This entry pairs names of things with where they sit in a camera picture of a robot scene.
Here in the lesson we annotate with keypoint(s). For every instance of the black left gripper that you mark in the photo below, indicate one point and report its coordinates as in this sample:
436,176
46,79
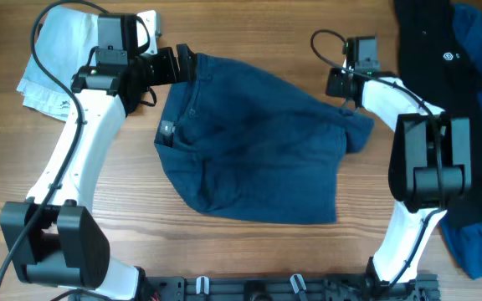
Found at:
186,63

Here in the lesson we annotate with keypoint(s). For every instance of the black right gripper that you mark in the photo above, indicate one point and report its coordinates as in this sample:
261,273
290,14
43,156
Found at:
335,84

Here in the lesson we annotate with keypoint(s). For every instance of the dark blue denim shorts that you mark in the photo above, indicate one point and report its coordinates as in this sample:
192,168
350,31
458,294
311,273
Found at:
240,143

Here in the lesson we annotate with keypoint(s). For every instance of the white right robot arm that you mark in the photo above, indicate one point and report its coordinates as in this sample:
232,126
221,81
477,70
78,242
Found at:
430,166

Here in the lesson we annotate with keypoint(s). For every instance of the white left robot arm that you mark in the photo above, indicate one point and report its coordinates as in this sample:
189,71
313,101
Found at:
52,238

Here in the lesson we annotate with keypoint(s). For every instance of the black shirt with logo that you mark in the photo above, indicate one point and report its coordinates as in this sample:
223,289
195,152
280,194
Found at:
434,66

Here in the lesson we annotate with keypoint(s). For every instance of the light blue folded jeans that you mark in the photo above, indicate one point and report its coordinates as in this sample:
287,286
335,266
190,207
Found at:
63,46

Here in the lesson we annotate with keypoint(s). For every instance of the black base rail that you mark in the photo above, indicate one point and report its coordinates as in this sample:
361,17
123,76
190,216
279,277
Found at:
332,287

